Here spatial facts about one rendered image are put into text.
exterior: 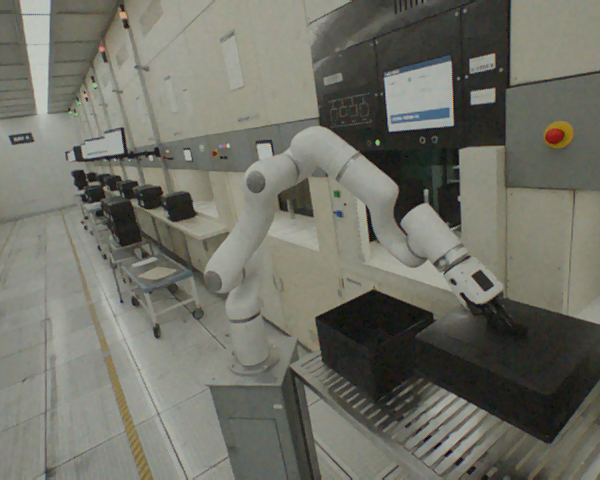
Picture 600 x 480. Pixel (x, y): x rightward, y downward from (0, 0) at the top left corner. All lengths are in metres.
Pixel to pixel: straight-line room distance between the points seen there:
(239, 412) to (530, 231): 1.11
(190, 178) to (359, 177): 3.71
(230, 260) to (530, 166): 0.91
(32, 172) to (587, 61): 14.29
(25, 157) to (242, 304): 13.57
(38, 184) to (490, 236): 14.08
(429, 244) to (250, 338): 0.72
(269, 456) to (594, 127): 1.40
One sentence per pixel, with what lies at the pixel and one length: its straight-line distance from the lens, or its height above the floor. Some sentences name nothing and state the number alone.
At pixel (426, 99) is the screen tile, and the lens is 1.42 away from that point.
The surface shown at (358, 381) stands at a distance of 1.24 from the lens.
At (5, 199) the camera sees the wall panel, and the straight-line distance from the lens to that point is 14.72.
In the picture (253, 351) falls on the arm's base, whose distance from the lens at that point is 1.39.
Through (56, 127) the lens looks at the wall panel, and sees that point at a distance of 14.68.
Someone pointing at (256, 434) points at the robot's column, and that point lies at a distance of 1.51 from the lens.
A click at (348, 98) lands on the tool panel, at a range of 1.69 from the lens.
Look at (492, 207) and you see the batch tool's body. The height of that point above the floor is 1.23.
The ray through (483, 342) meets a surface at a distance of 0.93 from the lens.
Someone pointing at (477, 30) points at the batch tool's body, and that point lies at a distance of 1.32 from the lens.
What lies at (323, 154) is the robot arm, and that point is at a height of 1.48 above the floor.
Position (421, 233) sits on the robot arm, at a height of 1.27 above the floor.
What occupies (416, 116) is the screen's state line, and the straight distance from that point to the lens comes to 1.45.
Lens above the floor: 1.57
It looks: 17 degrees down
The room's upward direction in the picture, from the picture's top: 9 degrees counter-clockwise
